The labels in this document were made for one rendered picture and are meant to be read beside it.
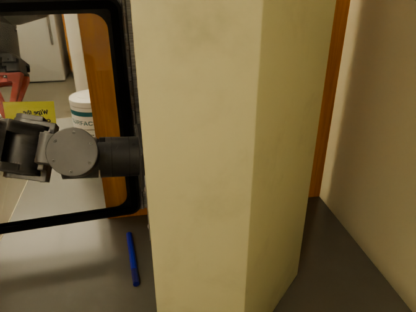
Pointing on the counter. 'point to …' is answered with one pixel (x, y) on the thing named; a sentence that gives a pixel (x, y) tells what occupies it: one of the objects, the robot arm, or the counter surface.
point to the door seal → (119, 93)
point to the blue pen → (132, 259)
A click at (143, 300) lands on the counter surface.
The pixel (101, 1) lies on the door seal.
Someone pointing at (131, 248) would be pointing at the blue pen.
